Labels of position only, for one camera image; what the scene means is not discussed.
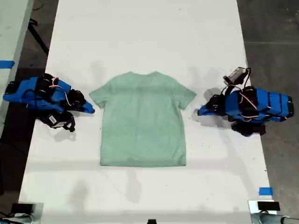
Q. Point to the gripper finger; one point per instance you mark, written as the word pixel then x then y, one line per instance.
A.
pixel 205 113
pixel 206 107
pixel 88 111
pixel 87 104

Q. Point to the pale green T-shirt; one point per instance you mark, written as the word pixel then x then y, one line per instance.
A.
pixel 142 121

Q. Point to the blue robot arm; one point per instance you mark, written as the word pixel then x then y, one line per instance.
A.
pixel 268 105
pixel 28 93

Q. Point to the black stand bar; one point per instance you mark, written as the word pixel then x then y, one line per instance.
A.
pixel 37 37

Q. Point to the blue tape strip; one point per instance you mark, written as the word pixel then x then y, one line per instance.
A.
pixel 7 64

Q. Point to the pale side table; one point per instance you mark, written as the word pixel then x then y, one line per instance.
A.
pixel 11 28

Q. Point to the blue tape square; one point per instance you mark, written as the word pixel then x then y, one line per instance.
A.
pixel 265 191

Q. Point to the white metal plate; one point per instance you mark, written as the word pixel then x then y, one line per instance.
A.
pixel 252 206

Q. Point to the small black box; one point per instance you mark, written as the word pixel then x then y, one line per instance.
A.
pixel 268 206
pixel 22 208

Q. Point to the grey metal tube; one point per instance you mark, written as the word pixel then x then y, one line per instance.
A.
pixel 268 219

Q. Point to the camera black stalk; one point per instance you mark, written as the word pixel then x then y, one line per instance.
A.
pixel 72 120
pixel 227 87

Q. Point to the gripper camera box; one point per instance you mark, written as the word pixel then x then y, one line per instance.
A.
pixel 52 120
pixel 236 73

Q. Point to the small black mount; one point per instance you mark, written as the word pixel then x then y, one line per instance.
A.
pixel 151 221

